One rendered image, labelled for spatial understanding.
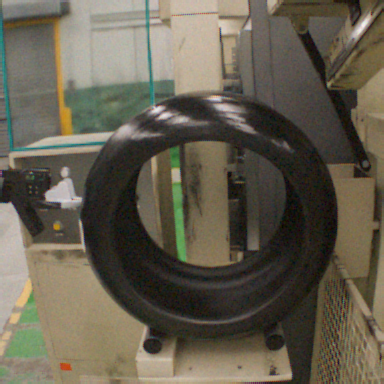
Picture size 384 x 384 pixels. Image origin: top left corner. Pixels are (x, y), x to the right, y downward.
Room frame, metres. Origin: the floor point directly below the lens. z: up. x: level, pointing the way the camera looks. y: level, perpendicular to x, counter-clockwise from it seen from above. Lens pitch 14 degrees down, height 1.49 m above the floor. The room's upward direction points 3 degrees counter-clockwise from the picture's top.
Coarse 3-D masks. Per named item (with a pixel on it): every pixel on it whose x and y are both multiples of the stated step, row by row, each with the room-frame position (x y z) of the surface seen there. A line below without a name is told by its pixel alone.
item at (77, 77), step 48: (0, 0) 1.53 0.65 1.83; (48, 0) 1.52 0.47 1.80; (96, 0) 1.50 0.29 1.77; (144, 0) 1.49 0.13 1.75; (48, 48) 1.52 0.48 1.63; (96, 48) 1.50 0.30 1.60; (144, 48) 1.49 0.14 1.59; (48, 96) 1.52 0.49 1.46; (96, 96) 1.51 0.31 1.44; (144, 96) 1.49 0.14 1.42; (48, 144) 1.52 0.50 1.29; (96, 144) 1.50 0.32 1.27
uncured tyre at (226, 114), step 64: (128, 128) 0.87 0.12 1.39; (192, 128) 0.83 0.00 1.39; (256, 128) 0.83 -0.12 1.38; (128, 192) 1.11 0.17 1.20; (320, 192) 0.82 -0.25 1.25; (128, 256) 1.08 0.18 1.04; (256, 256) 1.09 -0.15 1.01; (320, 256) 0.82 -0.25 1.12; (192, 320) 0.83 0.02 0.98; (256, 320) 0.82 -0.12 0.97
